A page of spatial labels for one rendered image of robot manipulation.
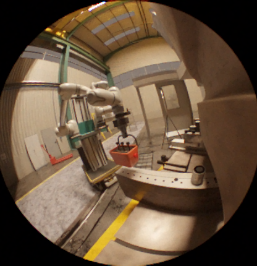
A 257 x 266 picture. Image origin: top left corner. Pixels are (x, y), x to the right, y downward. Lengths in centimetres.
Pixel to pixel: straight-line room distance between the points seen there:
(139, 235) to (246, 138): 81
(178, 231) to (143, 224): 31
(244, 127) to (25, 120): 688
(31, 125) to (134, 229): 662
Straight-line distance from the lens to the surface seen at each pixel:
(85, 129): 150
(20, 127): 659
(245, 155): 22
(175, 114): 353
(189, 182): 57
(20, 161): 644
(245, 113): 21
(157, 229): 82
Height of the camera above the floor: 112
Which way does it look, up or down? 11 degrees down
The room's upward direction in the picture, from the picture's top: 15 degrees counter-clockwise
